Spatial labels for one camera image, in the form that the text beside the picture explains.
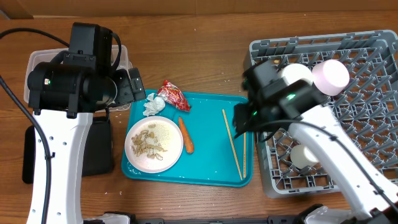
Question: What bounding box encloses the white tissue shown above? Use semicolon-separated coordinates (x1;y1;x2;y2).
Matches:
143;93;165;116

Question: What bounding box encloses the red snack wrapper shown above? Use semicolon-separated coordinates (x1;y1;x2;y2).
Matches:
157;80;191;112

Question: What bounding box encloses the wooden chopstick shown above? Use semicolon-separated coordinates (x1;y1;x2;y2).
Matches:
243;133;247;179
222;109;243;180

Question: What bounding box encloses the pink plate with food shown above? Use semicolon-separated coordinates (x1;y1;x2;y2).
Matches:
124;116;183;174

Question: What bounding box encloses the white bowl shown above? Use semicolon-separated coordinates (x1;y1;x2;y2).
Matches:
278;63;314;85

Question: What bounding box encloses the orange carrot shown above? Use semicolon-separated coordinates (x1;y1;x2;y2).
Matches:
178;117;194;154

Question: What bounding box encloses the white cup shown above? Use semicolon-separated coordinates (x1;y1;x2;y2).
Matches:
290;144;318;169

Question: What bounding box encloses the pink bowl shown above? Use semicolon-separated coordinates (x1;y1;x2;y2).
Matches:
312;59;349;96

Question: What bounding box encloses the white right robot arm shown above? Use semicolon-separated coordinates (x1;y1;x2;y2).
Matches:
233;60;397;223

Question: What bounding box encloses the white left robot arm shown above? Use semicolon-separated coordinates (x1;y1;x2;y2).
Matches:
27;22;146;223

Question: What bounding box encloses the teal serving tray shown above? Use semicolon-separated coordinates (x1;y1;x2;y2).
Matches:
121;92;254;187

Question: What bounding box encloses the black tray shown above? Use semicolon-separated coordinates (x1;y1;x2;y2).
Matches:
22;116;114;184

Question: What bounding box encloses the clear plastic bin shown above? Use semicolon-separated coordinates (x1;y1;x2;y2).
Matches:
24;45;132;111

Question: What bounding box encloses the grey dish rack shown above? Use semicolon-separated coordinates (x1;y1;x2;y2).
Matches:
244;30;397;198

